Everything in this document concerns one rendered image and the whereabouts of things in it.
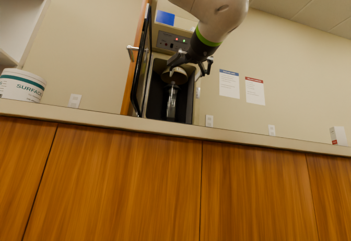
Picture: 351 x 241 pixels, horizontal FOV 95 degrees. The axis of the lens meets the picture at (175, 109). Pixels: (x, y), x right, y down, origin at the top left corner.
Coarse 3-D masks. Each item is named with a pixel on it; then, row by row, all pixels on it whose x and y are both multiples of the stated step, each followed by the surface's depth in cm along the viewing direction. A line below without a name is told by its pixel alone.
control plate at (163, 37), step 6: (162, 36) 88; (168, 36) 88; (174, 36) 88; (180, 36) 89; (162, 42) 89; (168, 42) 89; (174, 42) 90; (180, 42) 90; (186, 42) 91; (162, 48) 91; (168, 48) 91; (174, 48) 91; (186, 48) 92
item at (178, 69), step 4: (168, 68) 97; (176, 68) 96; (180, 68) 97; (164, 72) 96; (180, 72) 94; (184, 72) 98; (160, 76) 101; (164, 76) 105; (168, 76) 108; (172, 76) 109; (176, 76) 109; (180, 76) 108; (184, 76) 105; (164, 80) 107; (168, 80) 109; (172, 80) 110; (176, 80) 110; (180, 80) 109; (184, 80) 106; (176, 84) 110; (180, 84) 109
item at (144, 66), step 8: (144, 24) 58; (144, 48) 62; (144, 56) 65; (136, 64) 53; (144, 64) 67; (136, 72) 52; (144, 72) 70; (144, 80) 74; (144, 88) 77; (136, 96) 57; (136, 112) 64
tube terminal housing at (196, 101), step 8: (176, 16) 104; (176, 24) 102; (184, 24) 104; (192, 24) 105; (160, 56) 93; (168, 56) 94; (152, 64) 90; (160, 64) 98; (184, 64) 96; (192, 64) 97; (160, 72) 107; (168, 72) 108; (176, 72) 110; (200, 80) 95; (200, 88) 93; (192, 120) 89
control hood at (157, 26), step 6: (156, 24) 85; (162, 24) 85; (156, 30) 86; (162, 30) 86; (168, 30) 87; (174, 30) 87; (180, 30) 87; (186, 30) 88; (156, 36) 87; (186, 36) 89; (156, 42) 89; (156, 48) 90
